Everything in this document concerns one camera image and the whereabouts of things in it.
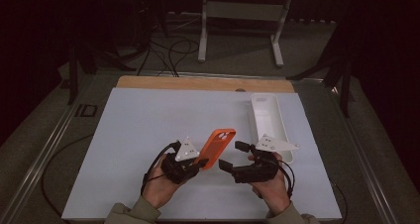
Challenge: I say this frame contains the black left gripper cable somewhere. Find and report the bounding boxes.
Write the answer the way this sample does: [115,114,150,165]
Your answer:
[141,141,182,196]

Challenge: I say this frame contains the black tripod stand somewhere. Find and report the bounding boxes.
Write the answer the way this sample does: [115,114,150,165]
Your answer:
[67,42,137,106]
[286,49,356,119]

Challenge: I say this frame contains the long black cable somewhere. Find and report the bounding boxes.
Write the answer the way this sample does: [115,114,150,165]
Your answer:
[41,133,95,218]
[329,179,349,224]

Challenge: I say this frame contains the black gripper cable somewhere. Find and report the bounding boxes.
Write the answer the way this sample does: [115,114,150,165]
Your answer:
[273,158,296,198]
[141,141,182,196]

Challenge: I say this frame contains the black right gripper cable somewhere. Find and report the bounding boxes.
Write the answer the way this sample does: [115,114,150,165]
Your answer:
[273,158,296,198]

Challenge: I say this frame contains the white table mat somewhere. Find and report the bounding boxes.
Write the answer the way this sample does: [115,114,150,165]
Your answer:
[60,87,343,222]

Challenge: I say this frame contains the black looped floor cable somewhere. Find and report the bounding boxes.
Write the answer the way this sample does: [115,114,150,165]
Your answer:
[136,39,201,78]

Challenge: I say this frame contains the metal floor rail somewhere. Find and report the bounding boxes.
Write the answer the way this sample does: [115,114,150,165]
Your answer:
[325,81,402,224]
[0,74,97,224]

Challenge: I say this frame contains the person's right hand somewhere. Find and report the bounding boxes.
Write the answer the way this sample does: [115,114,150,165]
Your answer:
[247,152,293,217]

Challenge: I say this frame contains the long white plastic tray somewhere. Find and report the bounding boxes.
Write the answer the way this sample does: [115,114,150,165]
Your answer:
[250,92,295,164]

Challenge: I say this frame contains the white metal stand frame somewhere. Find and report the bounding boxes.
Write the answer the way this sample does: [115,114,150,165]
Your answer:
[197,0,295,68]

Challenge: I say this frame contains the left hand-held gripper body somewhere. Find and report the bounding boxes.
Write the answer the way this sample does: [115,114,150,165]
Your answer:
[160,136,201,185]

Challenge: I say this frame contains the orange phone case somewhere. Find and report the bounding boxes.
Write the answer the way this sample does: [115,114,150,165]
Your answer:
[194,128,238,170]

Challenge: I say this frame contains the person's left hand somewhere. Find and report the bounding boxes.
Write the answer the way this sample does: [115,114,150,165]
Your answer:
[142,154,196,210]

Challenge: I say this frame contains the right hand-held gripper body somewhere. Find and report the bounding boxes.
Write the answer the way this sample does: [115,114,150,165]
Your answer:
[231,134,301,184]

